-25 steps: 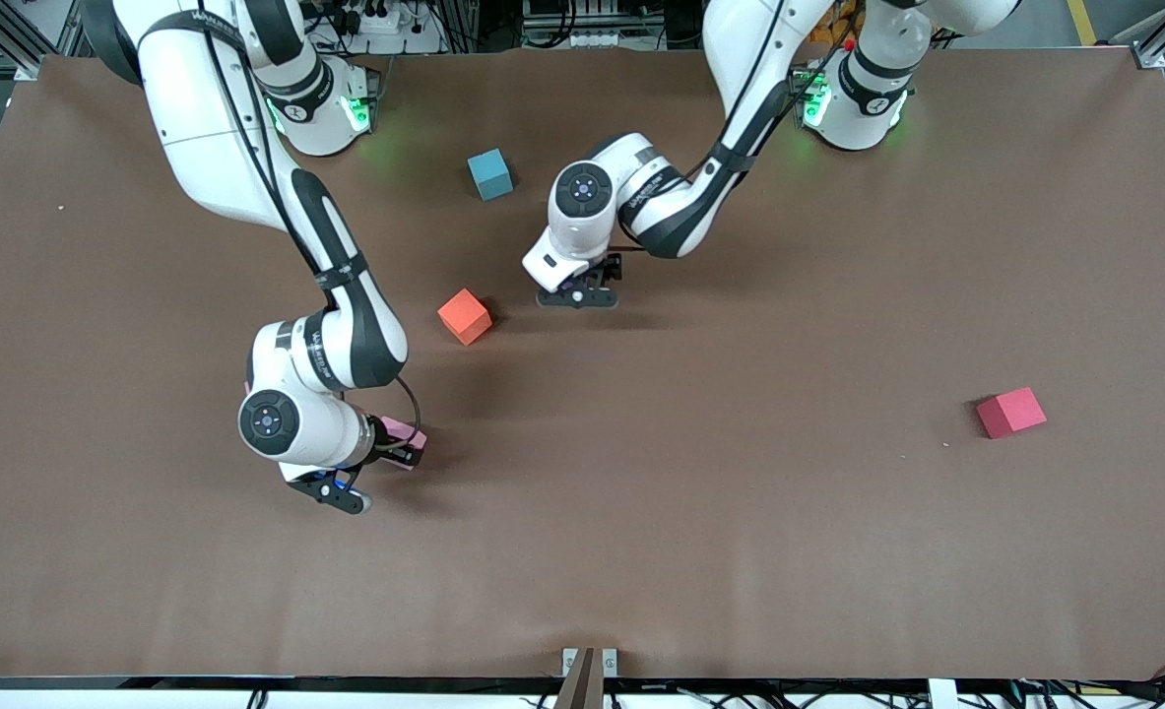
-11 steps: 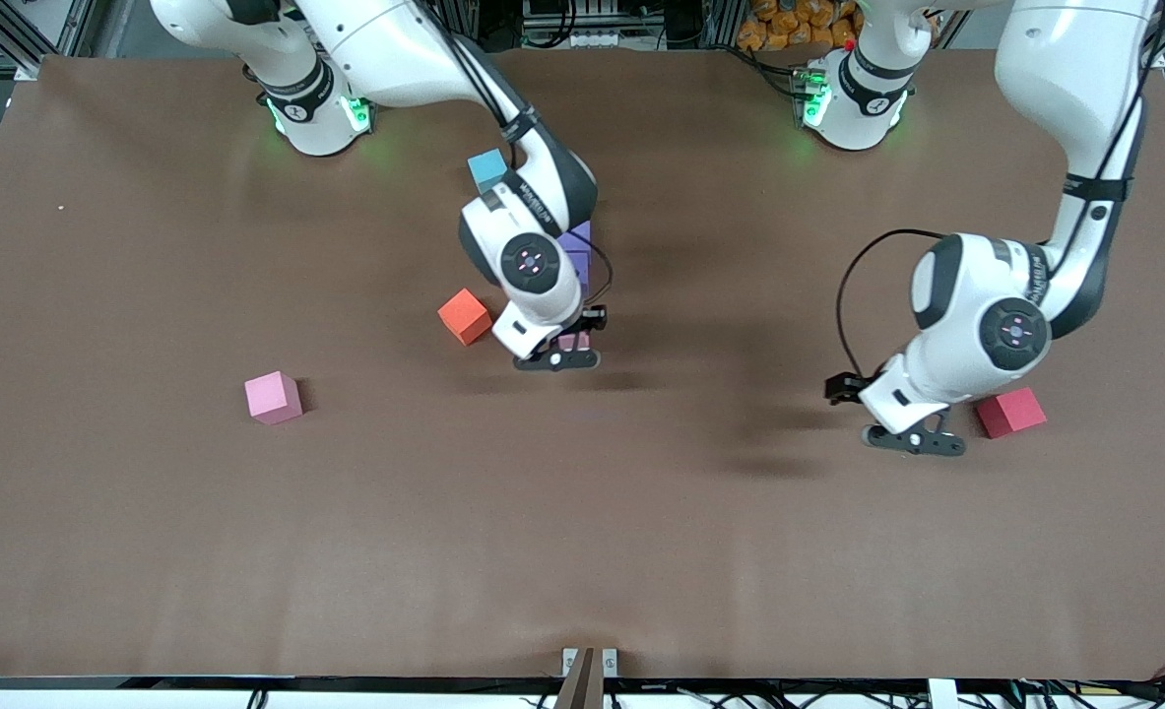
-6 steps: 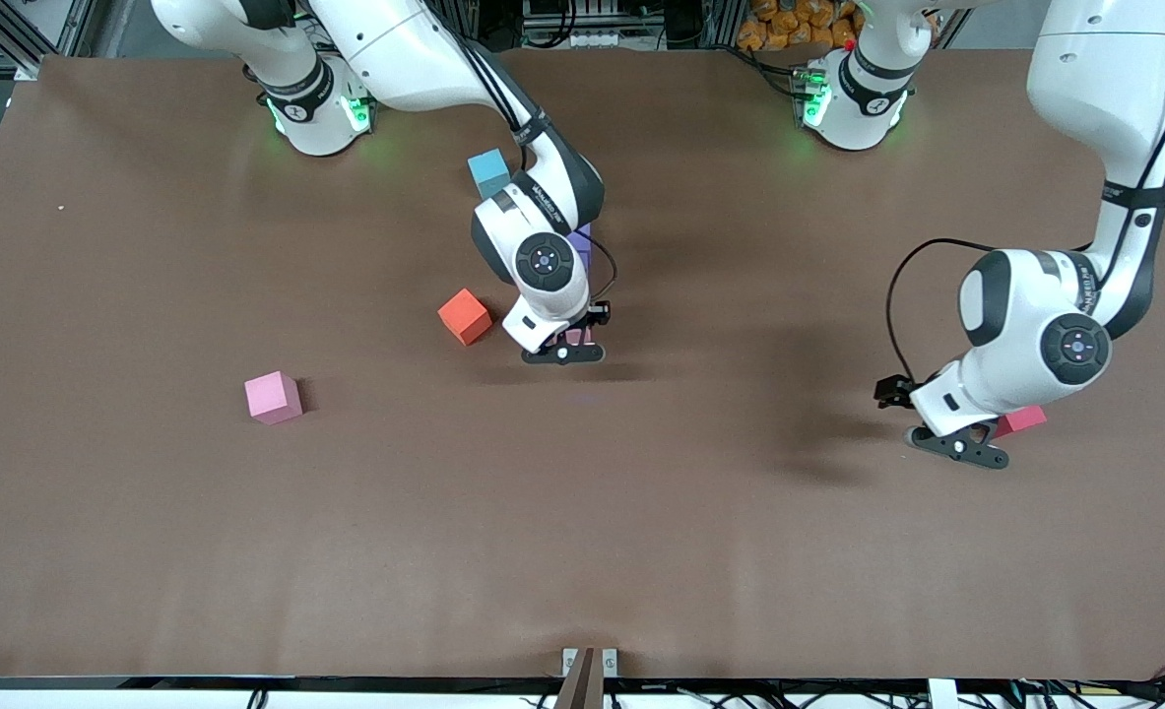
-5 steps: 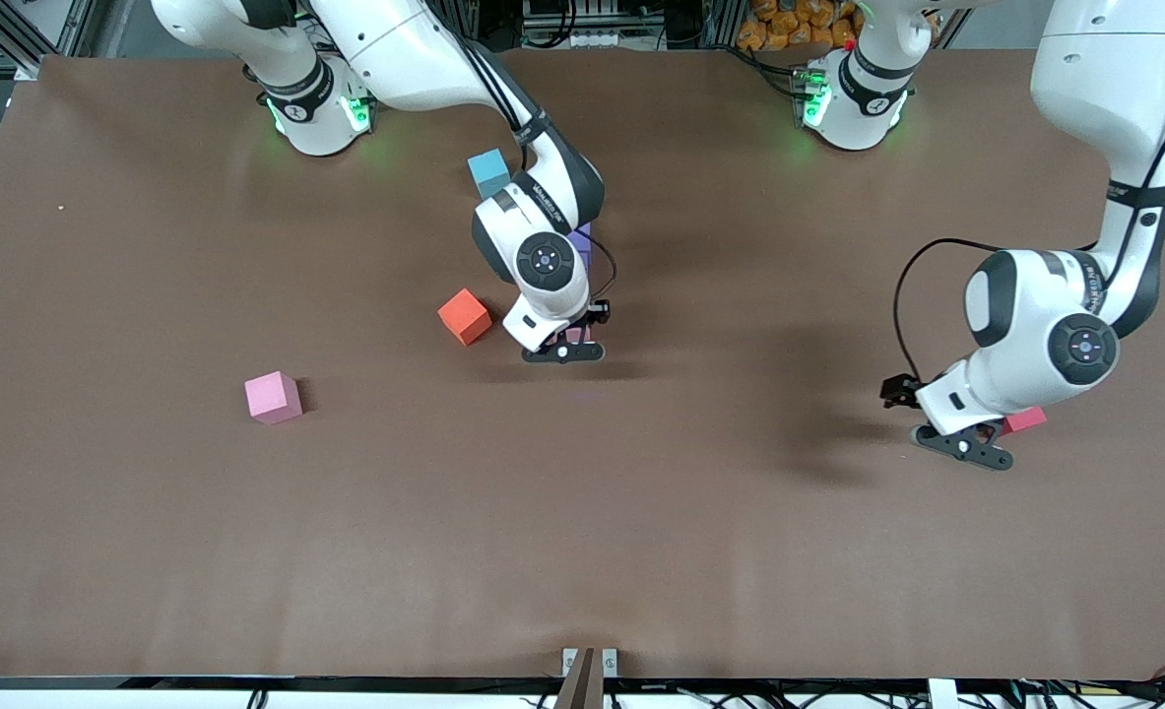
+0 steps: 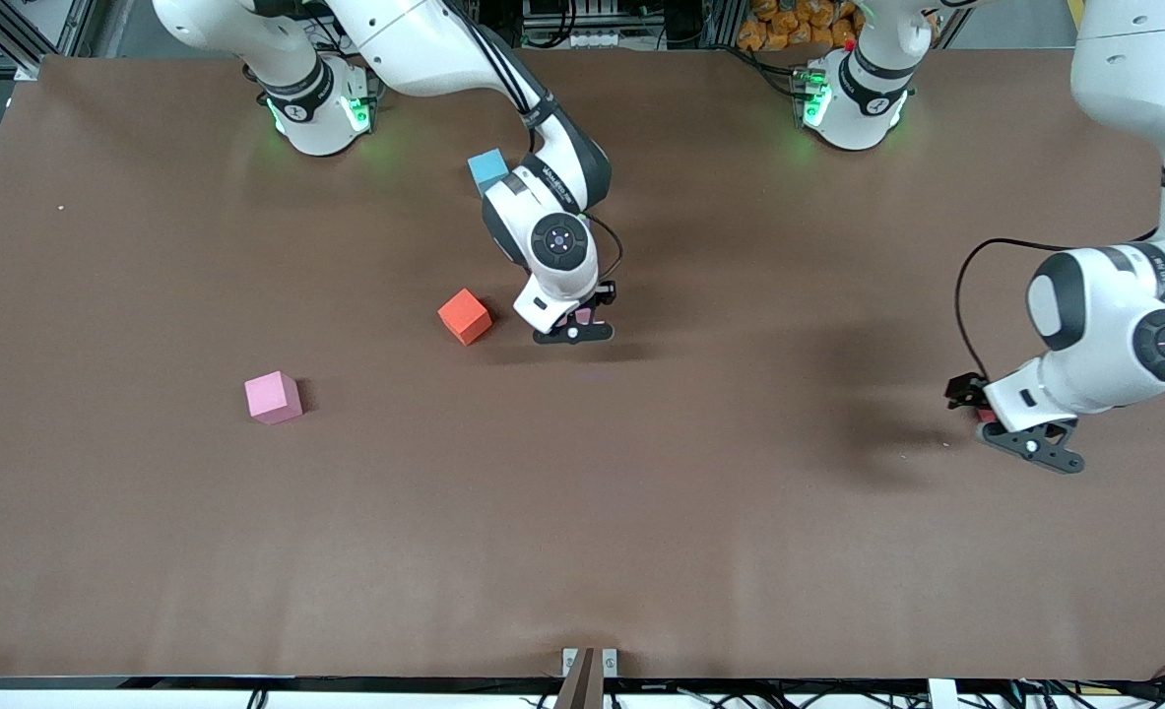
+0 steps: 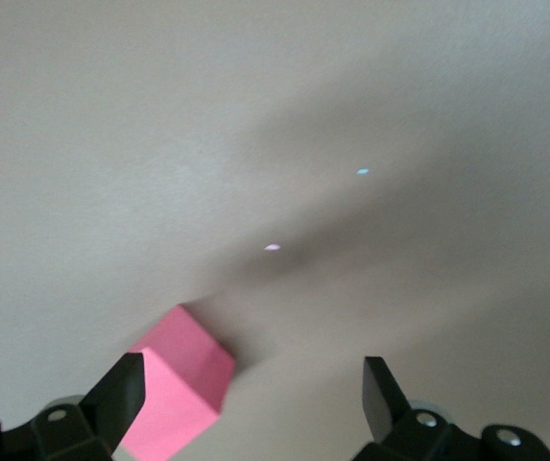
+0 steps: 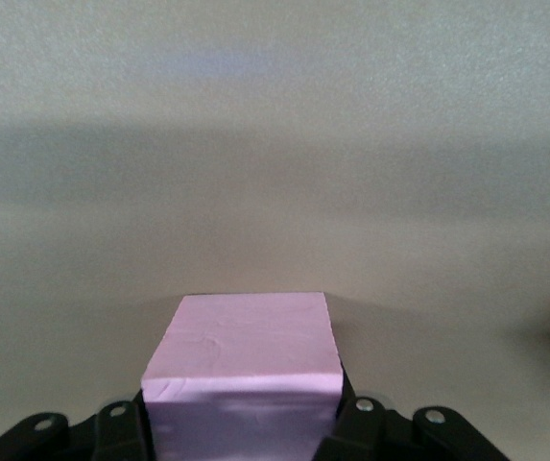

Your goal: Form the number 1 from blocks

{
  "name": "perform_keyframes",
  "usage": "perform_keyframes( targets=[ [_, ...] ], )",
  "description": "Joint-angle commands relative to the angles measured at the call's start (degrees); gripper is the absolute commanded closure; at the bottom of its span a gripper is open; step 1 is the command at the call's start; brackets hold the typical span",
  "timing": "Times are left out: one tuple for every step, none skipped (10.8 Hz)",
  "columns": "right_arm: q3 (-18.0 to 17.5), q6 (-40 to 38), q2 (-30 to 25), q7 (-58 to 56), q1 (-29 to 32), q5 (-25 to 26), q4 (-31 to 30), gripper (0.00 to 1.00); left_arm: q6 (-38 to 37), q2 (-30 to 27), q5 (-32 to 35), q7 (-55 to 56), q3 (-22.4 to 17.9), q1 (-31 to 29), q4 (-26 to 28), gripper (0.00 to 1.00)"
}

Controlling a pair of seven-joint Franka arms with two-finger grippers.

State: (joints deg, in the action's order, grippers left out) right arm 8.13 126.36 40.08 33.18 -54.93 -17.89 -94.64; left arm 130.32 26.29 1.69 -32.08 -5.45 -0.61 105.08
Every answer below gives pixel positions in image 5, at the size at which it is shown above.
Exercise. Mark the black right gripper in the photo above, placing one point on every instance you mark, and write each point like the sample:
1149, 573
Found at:
604, 292

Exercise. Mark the orange netted fruit bag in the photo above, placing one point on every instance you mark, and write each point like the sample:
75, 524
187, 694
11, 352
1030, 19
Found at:
789, 25

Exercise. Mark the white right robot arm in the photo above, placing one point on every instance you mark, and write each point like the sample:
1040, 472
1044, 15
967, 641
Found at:
424, 49

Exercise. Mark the metal bracket with brown post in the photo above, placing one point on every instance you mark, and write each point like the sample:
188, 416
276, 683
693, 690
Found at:
582, 679

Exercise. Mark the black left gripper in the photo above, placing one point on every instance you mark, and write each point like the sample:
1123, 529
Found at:
963, 391

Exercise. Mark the white electronics box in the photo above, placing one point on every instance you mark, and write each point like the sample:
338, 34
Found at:
582, 39

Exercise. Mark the aluminium frame profile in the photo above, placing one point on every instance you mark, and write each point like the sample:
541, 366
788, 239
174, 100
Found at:
11, 30

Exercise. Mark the brown table mat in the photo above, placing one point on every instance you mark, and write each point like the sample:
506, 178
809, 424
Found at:
582, 542

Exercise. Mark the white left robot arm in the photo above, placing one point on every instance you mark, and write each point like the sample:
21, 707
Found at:
1104, 315

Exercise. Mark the cyan foam cube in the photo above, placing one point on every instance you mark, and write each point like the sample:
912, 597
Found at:
485, 169

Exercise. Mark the pink foam cube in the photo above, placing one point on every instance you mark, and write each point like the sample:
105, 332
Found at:
582, 317
273, 398

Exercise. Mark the orange foam cube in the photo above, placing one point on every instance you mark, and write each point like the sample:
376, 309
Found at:
465, 316

